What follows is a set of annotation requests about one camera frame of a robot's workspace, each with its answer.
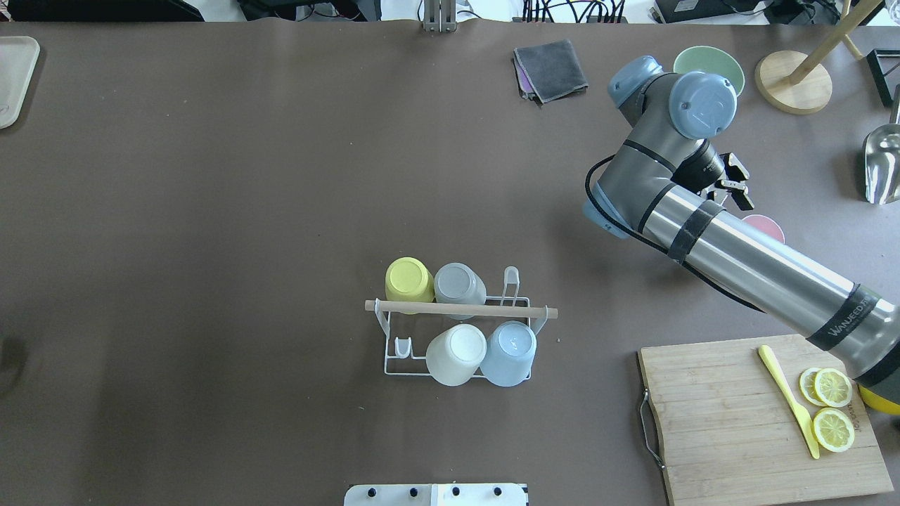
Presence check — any white wire cup rack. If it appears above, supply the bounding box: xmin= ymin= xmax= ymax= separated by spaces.
xmin=364 ymin=264 xmax=558 ymax=387

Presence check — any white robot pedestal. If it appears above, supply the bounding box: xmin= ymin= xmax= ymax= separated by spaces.
xmin=343 ymin=481 xmax=529 ymax=505

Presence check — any yellow lemon near board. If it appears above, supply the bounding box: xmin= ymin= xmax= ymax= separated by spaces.
xmin=858 ymin=384 xmax=900 ymax=416

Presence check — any lemon slice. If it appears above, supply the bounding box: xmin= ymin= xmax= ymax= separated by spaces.
xmin=813 ymin=368 xmax=853 ymax=409
xmin=812 ymin=407 xmax=856 ymax=453
xmin=798 ymin=368 xmax=827 ymax=407

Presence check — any wooden cutting board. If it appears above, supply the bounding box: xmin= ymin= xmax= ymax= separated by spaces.
xmin=638 ymin=335 xmax=894 ymax=505

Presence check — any beige tray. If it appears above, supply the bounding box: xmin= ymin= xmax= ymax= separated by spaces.
xmin=1 ymin=36 xmax=41 ymax=129

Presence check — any cream white cup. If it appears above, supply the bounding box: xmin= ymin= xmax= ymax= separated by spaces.
xmin=425 ymin=324 xmax=487 ymax=387

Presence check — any light blue cup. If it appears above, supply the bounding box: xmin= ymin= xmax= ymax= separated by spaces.
xmin=481 ymin=321 xmax=537 ymax=387

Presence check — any yellow cup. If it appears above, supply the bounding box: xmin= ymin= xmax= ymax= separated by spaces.
xmin=385 ymin=257 xmax=436 ymax=302

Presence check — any pink plastic cup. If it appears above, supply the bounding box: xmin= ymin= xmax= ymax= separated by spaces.
xmin=742 ymin=214 xmax=785 ymax=244

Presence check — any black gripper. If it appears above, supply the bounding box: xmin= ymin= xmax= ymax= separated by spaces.
xmin=675 ymin=140 xmax=755 ymax=212

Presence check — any grey folded cloth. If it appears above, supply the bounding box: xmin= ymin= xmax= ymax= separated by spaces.
xmin=513 ymin=39 xmax=589 ymax=105

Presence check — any yellow plastic knife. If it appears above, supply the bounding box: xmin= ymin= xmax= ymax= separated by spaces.
xmin=757 ymin=344 xmax=821 ymax=459

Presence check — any metal scoop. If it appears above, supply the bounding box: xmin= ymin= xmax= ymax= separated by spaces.
xmin=863 ymin=86 xmax=899 ymax=205

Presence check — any green bowl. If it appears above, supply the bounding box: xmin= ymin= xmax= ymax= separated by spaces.
xmin=673 ymin=46 xmax=746 ymax=97

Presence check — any grey cup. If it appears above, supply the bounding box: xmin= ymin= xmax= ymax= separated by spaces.
xmin=434 ymin=262 xmax=487 ymax=305

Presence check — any wooden mug tree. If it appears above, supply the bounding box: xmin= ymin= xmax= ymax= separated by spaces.
xmin=753 ymin=1 xmax=883 ymax=115

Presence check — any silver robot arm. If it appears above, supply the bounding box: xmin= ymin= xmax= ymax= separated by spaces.
xmin=583 ymin=56 xmax=899 ymax=403

